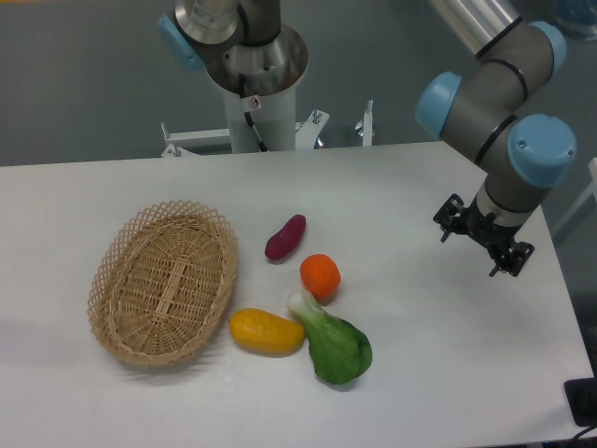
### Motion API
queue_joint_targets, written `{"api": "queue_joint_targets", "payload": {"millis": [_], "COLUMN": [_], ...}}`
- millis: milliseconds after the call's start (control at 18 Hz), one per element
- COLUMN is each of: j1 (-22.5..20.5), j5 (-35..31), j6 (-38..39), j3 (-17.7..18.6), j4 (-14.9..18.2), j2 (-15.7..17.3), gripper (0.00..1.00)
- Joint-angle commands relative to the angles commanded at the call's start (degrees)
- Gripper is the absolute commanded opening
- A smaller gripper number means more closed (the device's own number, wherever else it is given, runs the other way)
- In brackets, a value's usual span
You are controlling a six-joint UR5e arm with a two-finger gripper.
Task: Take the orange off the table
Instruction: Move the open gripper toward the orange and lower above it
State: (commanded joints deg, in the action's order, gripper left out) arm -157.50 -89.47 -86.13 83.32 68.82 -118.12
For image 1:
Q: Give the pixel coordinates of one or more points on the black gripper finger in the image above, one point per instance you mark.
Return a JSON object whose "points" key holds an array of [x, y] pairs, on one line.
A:
{"points": [[509, 257], [451, 217]]}

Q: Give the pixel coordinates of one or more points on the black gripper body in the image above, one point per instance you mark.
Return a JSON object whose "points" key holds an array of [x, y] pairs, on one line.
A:
{"points": [[481, 226]]}

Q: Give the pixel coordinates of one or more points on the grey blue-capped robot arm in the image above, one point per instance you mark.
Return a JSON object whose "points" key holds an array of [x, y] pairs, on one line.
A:
{"points": [[257, 62]]}

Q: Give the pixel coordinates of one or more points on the orange fruit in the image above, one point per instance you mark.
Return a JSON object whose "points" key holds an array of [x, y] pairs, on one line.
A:
{"points": [[320, 275]]}

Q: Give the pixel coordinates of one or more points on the black device at table edge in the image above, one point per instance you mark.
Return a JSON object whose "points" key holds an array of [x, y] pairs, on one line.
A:
{"points": [[581, 397]]}

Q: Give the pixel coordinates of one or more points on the green bok choy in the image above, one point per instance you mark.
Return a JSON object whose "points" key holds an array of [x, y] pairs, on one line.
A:
{"points": [[340, 352]]}

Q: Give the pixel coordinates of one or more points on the purple sweet potato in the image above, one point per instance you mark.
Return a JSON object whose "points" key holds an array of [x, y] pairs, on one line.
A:
{"points": [[287, 239]]}

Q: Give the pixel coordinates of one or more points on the yellow mango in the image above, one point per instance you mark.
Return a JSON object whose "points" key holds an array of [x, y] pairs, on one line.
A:
{"points": [[265, 333]]}

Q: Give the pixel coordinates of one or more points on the woven wicker basket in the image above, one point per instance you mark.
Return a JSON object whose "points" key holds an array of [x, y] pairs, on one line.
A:
{"points": [[164, 284]]}

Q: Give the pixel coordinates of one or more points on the white metal frame bracket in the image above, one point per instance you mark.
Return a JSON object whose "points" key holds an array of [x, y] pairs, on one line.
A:
{"points": [[364, 128]]}

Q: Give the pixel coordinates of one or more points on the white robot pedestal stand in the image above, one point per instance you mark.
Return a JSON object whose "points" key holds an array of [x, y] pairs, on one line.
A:
{"points": [[254, 124]]}

